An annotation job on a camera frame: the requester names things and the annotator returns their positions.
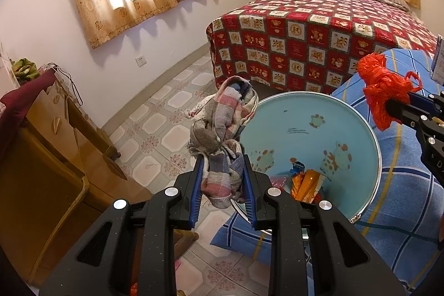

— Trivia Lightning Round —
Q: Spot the green cloth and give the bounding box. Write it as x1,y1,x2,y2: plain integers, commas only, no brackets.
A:
12,58,40,85

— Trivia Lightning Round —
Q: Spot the grey white carton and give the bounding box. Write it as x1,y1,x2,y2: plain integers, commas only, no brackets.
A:
431,35,444,82

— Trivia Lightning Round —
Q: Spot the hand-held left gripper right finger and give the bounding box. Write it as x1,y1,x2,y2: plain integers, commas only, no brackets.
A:
241,154,406,296

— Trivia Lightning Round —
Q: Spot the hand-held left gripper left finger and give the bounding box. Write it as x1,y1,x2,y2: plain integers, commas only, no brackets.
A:
38,154,205,296

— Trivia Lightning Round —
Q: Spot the red plastic bag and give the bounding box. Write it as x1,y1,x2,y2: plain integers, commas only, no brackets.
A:
357,53,423,131

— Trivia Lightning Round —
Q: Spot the plaid cloth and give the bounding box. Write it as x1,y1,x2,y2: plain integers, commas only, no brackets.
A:
184,76,260,209

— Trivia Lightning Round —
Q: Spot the red bear print bedspread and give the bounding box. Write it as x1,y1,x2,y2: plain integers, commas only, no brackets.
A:
206,0,439,95

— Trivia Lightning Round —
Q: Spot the thin cable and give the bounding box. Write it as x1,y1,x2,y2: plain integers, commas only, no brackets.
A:
42,63,84,106

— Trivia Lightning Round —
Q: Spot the maroon cloth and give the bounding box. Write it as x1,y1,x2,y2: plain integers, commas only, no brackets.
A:
0,69,56,144

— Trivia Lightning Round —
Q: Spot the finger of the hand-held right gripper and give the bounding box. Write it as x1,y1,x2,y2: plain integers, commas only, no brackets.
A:
408,92,444,110
386,100,431,127

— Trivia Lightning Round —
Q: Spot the wooden cabinet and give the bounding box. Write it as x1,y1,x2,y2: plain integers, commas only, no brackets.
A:
0,70,139,286

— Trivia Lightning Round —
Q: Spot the wooden table leg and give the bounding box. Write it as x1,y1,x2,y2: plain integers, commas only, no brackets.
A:
173,230,200,258

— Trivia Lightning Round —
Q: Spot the light blue cartoon print bin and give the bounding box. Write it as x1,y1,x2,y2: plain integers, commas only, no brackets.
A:
231,91,383,241

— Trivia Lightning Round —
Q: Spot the orange snack packet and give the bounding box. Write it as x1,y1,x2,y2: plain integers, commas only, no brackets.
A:
291,169,327,204

